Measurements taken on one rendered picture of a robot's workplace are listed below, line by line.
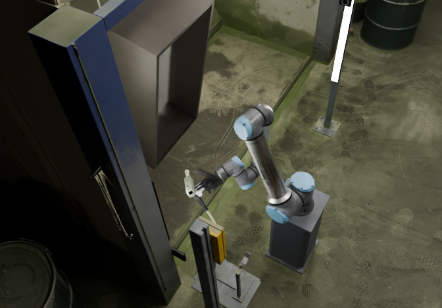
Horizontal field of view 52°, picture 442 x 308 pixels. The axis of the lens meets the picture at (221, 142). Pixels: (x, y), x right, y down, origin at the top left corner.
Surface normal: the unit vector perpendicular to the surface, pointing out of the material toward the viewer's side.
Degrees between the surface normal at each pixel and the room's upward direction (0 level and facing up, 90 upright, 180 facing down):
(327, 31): 90
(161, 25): 12
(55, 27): 0
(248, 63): 0
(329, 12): 90
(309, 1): 90
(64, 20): 0
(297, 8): 90
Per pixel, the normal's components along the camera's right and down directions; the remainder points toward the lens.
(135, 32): 0.13, -0.55
